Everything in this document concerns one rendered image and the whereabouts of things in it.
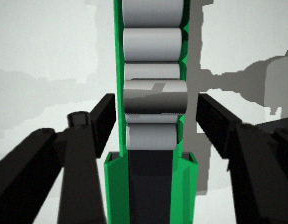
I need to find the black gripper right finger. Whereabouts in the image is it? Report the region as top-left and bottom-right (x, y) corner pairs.
(196, 93), (288, 224)

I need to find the black open-top tray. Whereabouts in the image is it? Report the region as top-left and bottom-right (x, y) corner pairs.
(255, 118), (288, 133)

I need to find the grey steel cylinder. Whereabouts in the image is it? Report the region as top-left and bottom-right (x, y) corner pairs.
(124, 62), (180, 82)
(123, 80), (188, 115)
(123, 27), (182, 62)
(125, 114), (178, 123)
(126, 123), (177, 150)
(122, 0), (183, 28)

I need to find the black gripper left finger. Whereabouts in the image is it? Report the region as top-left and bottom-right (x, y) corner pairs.
(0, 93), (116, 224)

